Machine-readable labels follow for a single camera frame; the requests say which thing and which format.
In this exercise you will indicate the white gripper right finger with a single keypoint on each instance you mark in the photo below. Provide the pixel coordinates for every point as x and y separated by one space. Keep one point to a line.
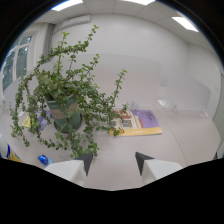
156 168

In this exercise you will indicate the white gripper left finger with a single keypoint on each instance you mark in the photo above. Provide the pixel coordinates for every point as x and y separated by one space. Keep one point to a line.
71 170

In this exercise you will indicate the ceiling light panel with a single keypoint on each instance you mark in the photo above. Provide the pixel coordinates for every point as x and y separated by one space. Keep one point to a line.
185 23
141 1
66 4

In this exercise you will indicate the blue bottle cap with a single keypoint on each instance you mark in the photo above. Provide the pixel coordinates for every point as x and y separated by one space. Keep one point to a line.
43 160

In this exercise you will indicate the yellow and purple booklet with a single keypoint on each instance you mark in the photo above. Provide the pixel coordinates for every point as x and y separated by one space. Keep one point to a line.
35 120

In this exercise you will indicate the green ceramic plant pot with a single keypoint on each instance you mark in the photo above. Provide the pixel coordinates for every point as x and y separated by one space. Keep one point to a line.
65 113

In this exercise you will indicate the blue and yellow packet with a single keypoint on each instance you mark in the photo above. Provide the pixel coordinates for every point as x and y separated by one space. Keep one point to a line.
11 155

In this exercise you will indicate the window with dark frame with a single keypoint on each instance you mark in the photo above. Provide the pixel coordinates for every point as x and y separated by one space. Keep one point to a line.
15 61

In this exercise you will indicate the purple and yellow book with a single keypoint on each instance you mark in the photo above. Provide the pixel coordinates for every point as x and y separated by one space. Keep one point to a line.
140 121

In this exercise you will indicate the green leafy potted plant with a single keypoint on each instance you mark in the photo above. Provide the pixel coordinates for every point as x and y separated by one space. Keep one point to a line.
71 90

